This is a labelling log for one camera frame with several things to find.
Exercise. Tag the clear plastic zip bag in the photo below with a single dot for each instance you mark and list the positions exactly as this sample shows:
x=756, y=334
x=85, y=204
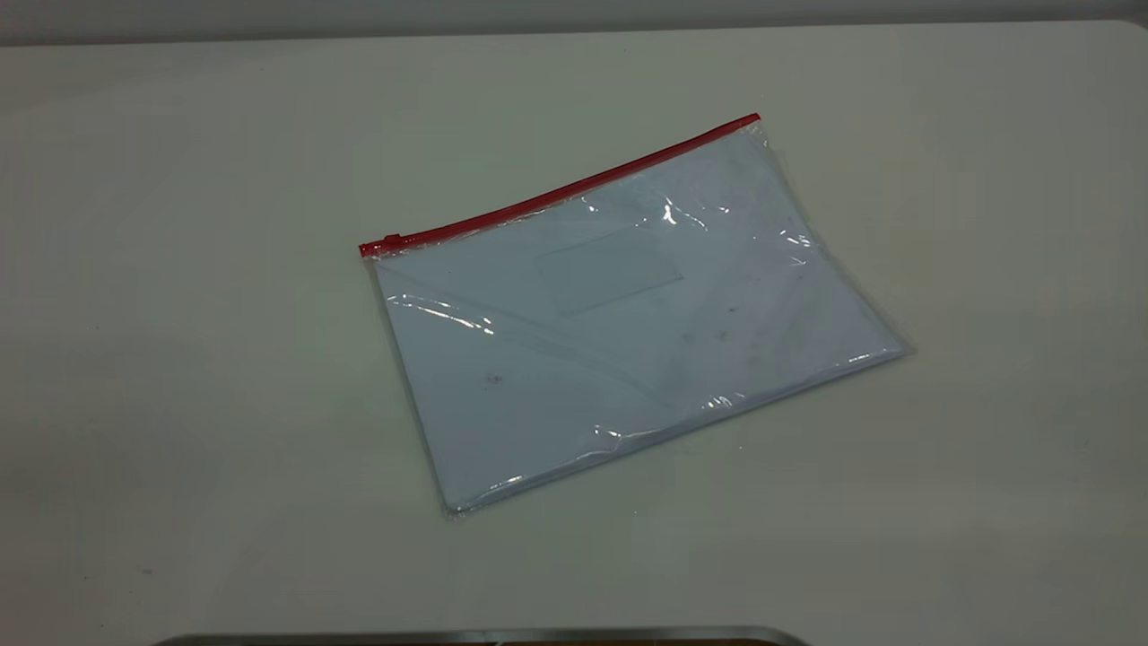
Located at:
x=628, y=323

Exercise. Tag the grey metal bar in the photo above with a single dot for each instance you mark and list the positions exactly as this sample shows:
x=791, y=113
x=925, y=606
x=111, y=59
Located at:
x=484, y=638

